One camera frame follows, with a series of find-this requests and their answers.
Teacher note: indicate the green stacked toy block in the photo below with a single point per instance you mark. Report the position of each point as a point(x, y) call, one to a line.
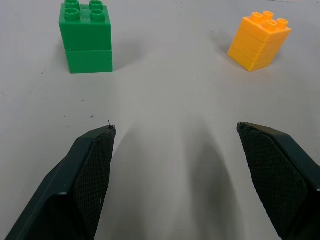
point(86, 40)

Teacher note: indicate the yellow stacked toy block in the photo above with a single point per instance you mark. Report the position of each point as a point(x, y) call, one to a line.
point(260, 42)

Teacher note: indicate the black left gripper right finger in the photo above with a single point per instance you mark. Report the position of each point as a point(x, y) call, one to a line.
point(277, 180)

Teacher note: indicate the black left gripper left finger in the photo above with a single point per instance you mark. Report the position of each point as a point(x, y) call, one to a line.
point(75, 185)

